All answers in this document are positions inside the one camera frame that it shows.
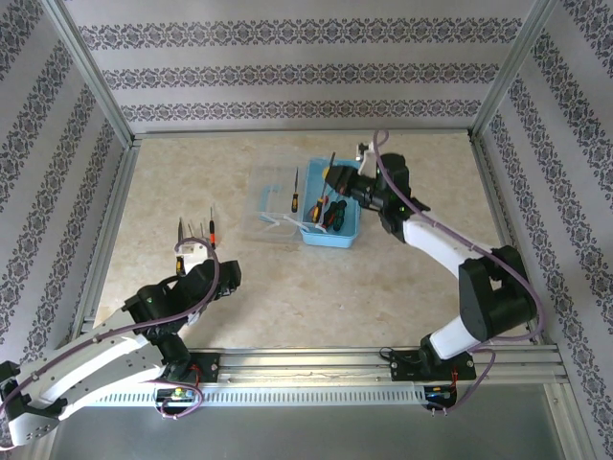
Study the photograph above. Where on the blue plastic tool box base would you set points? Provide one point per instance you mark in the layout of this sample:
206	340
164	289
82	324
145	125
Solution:
335	238

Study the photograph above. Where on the aluminium right side rail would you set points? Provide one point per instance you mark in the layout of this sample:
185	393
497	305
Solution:
493	191

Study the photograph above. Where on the aluminium frame rail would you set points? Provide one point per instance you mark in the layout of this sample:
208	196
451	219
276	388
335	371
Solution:
301	132
306	364

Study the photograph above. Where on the aluminium left side rail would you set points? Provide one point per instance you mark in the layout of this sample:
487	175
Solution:
119	201

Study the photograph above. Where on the aluminium frame post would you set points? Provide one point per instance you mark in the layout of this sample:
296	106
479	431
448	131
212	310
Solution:
517	57
86	62

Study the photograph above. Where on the aluminium left frame post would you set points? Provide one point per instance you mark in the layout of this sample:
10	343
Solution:
86	62

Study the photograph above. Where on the aluminium back frame rail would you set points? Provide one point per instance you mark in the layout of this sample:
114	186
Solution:
301	132

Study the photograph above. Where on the grey metal panel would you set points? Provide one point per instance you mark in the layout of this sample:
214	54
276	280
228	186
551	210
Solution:
306	436

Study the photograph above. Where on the aluminium right frame post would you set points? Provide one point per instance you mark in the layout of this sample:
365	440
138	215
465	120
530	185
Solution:
517	57

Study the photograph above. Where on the small yellow black screwdriver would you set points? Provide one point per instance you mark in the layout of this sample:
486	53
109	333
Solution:
294	203
330	163
179	267

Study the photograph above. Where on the clear plastic tool box lid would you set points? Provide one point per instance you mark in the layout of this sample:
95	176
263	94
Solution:
254	220

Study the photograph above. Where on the aluminium front frame rail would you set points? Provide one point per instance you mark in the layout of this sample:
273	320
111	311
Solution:
306	364

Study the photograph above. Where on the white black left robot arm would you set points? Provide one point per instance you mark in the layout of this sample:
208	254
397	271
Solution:
96	374

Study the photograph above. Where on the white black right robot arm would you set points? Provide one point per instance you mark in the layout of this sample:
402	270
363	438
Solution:
431	239

